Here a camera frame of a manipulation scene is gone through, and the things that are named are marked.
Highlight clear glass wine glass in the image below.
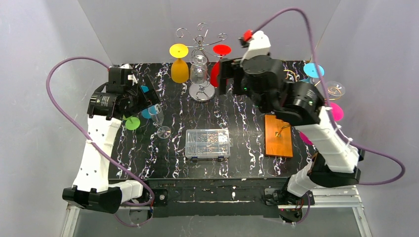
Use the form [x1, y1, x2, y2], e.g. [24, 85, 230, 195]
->
[326, 81, 346, 100]
[148, 104, 171, 139]

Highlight blue plastic wine glass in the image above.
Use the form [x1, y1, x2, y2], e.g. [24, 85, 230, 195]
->
[299, 63, 320, 85]
[140, 85, 155, 119]

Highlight green plastic wine glass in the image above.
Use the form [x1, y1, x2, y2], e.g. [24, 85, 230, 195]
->
[123, 116, 141, 131]

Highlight pink plastic wine glass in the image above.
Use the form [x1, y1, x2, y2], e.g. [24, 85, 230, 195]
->
[299, 102, 344, 145]

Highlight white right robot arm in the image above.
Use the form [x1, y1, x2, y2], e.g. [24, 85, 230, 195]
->
[218, 31, 361, 205]

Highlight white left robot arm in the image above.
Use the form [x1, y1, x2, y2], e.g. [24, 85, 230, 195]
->
[62, 64, 160, 214]

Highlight red plastic wine glass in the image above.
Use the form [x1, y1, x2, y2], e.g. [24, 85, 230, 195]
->
[210, 44, 232, 88]

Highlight yellow plastic wine glass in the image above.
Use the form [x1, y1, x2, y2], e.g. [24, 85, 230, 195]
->
[169, 43, 189, 83]

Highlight orange wooden rack base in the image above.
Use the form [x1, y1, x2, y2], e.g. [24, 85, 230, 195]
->
[264, 115, 293, 158]

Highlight clear plastic screw box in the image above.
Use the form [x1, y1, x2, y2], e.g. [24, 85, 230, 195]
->
[185, 129, 231, 160]

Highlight gold wire glass rack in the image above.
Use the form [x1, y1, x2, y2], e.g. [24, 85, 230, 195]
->
[276, 69, 343, 136]

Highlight silver wire glass rack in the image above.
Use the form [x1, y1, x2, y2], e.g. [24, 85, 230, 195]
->
[185, 22, 228, 102]

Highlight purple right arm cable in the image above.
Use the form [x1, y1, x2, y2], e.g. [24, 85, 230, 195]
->
[252, 7, 406, 225]

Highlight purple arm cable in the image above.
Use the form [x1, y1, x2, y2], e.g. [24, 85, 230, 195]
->
[252, 7, 406, 225]
[45, 57, 156, 228]

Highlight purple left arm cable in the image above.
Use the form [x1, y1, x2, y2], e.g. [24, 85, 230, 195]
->
[45, 57, 156, 228]

